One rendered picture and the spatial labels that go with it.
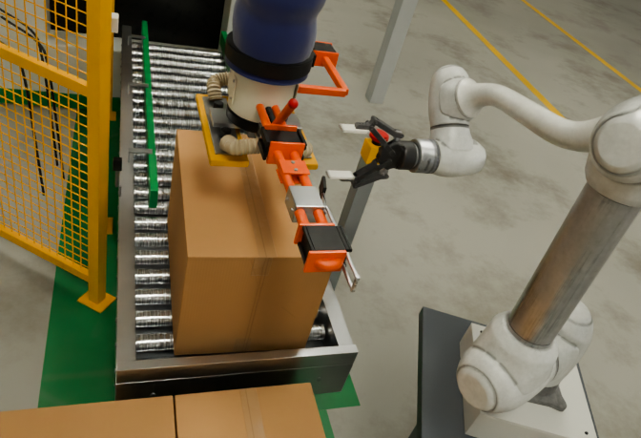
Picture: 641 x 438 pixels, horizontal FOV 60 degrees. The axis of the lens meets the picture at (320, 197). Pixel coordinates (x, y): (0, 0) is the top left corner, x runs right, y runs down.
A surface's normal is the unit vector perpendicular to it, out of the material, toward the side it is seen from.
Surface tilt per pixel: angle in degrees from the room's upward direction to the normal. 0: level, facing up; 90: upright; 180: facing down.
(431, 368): 0
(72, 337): 0
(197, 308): 90
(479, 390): 97
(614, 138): 84
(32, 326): 0
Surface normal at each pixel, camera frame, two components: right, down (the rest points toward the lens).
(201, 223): 0.24, -0.78
